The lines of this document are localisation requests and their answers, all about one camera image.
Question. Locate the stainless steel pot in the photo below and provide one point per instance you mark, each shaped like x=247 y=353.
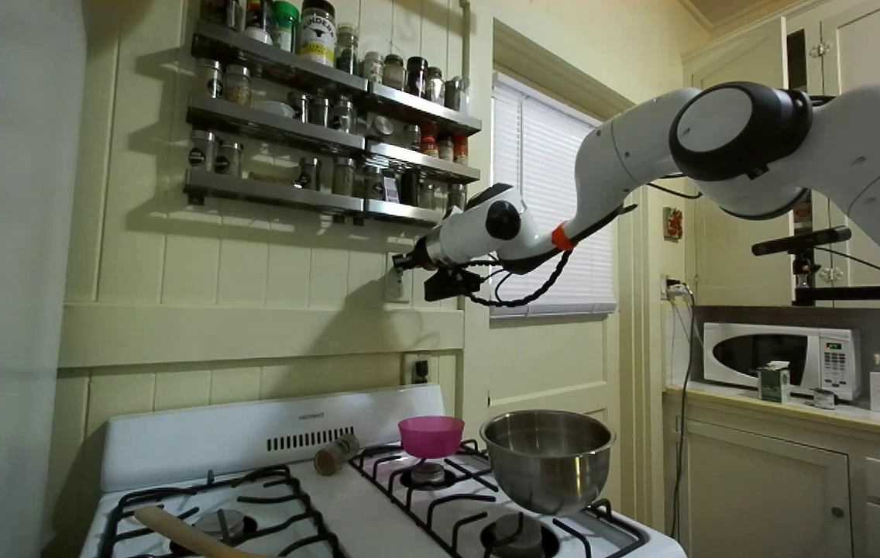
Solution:
x=551 y=460

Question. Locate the white microwave oven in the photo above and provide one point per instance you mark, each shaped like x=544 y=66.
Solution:
x=815 y=358

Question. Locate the window with white blinds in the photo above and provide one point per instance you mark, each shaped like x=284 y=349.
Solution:
x=535 y=145

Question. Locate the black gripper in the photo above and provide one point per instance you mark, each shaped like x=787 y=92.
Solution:
x=423 y=256

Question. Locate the small green white carton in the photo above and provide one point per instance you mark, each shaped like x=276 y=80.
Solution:
x=776 y=384

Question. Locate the white refrigerator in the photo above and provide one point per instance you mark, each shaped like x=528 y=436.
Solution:
x=41 y=97

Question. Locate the pink plastic bowl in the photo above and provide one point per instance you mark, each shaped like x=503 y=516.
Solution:
x=432 y=436

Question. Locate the black camera on stand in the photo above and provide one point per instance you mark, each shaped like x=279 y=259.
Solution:
x=801 y=248

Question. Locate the white gas stove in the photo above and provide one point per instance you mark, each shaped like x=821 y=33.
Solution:
x=327 y=478

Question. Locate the wall power outlet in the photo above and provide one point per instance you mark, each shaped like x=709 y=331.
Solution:
x=418 y=369

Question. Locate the white kitchen cabinet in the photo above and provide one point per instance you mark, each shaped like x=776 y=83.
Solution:
x=772 y=478

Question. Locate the wooden spoon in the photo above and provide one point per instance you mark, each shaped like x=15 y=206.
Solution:
x=173 y=527

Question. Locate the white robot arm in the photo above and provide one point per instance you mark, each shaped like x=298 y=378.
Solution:
x=754 y=151

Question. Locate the wall spice rack shelf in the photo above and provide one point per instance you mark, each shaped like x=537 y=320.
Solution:
x=334 y=107

